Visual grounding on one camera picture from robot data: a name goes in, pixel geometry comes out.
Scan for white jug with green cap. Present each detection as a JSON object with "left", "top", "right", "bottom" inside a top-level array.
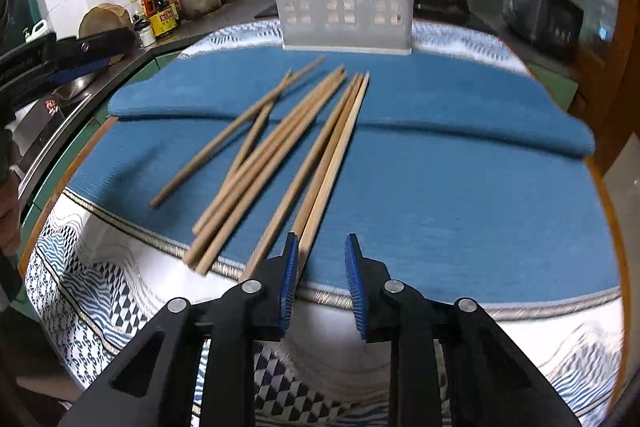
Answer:
[{"left": 24, "top": 19, "right": 49, "bottom": 44}]

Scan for pile of brown chopsticks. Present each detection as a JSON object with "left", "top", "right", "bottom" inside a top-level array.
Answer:
[{"left": 150, "top": 56, "right": 366, "bottom": 282}]

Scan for wooden glass door cabinet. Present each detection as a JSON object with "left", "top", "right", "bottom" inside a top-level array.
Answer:
[{"left": 530, "top": 0, "right": 640, "bottom": 178}]

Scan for person's left hand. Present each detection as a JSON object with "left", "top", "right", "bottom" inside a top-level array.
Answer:
[{"left": 0, "top": 174, "right": 23, "bottom": 260}]

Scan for white blue patterned tablecloth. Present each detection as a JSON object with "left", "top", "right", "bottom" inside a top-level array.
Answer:
[{"left": 22, "top": 19, "right": 628, "bottom": 427}]

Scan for round wooden chopping block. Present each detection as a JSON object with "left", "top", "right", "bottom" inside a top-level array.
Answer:
[{"left": 78, "top": 3, "right": 137, "bottom": 68}]

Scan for chopsticks in holder right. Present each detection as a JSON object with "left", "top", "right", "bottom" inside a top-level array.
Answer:
[{"left": 501, "top": 0, "right": 586, "bottom": 64}]

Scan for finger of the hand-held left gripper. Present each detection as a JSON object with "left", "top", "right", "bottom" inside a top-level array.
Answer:
[{"left": 50, "top": 28, "right": 137, "bottom": 86}]

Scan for steel sink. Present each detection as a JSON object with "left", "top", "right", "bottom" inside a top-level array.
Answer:
[{"left": 14, "top": 74, "right": 98, "bottom": 195}]

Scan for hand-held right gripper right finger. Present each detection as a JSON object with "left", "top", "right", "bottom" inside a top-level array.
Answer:
[{"left": 344, "top": 233, "right": 583, "bottom": 427}]

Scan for blue ribbed mat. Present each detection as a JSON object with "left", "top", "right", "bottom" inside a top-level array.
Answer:
[{"left": 65, "top": 117, "right": 623, "bottom": 304}]

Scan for pale wooden chopstick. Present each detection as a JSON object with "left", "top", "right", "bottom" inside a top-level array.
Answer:
[{"left": 297, "top": 72, "right": 372, "bottom": 258}]

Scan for white perforated utensil holder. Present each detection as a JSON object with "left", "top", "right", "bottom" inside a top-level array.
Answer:
[{"left": 269, "top": 0, "right": 417, "bottom": 56}]

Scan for blue cloth mat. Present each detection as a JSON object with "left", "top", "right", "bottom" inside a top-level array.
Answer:
[{"left": 50, "top": 27, "right": 632, "bottom": 318}]

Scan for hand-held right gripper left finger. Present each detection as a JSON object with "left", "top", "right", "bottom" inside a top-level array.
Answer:
[{"left": 59, "top": 232, "right": 301, "bottom": 427}]

